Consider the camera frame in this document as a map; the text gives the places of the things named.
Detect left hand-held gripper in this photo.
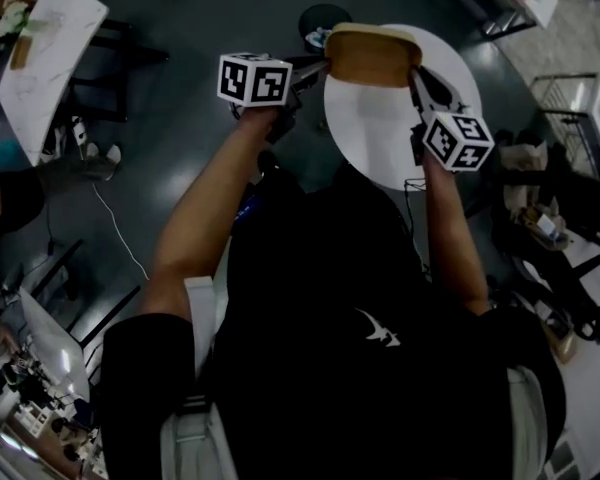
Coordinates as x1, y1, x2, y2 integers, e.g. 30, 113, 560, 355
216, 51, 330, 143

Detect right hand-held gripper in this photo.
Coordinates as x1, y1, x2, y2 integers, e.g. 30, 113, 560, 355
408, 66, 496, 174

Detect black waste bin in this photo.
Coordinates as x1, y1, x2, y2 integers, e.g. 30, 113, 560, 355
298, 3, 354, 55

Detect person's right forearm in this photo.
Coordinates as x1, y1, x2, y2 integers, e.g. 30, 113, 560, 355
422, 155, 492, 315

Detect person's left forearm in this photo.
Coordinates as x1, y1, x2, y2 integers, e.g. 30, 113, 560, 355
138, 105, 287, 320

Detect white and teal plastic piece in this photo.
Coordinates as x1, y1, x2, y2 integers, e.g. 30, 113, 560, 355
304, 26, 332, 48

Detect round white table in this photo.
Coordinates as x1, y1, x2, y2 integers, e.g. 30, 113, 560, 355
322, 22, 484, 192

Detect person's black left shoe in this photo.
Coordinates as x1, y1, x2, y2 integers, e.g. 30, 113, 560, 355
257, 150, 281, 174

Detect person's black trousers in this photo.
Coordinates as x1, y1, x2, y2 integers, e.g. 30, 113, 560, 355
256, 165, 312, 205

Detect white sink on chrome stand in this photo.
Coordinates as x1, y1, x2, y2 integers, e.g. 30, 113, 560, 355
532, 70, 600, 190

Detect black device with blue screen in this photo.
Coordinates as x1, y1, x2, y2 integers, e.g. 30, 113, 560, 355
232, 192, 262, 225

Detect black office chair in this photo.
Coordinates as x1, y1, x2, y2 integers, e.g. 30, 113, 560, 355
489, 127, 600, 355

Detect person's black t-shirt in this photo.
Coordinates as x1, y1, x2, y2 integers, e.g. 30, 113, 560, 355
102, 162, 567, 480

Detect white marble table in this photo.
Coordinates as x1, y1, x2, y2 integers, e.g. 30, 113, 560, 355
0, 0, 170, 167

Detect white flower bouquet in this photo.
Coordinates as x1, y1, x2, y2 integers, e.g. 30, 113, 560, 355
0, 1, 32, 37

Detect cluttered white desk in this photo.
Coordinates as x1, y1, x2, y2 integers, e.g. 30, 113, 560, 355
0, 287, 107, 480

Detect white floor cable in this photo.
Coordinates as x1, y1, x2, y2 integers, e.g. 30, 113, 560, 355
92, 182, 151, 282

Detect grey shoulder strap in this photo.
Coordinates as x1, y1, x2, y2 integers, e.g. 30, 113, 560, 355
159, 275, 241, 480
504, 365, 552, 480

